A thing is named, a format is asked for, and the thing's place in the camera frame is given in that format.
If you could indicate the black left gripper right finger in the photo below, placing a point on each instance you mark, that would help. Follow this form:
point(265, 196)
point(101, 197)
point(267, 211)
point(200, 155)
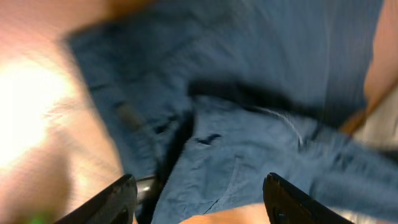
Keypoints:
point(286, 204)

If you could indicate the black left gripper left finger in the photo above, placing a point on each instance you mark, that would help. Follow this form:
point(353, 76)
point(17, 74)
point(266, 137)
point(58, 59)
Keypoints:
point(113, 205)

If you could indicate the navy blue shorts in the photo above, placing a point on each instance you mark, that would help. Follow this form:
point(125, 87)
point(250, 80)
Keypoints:
point(211, 96)

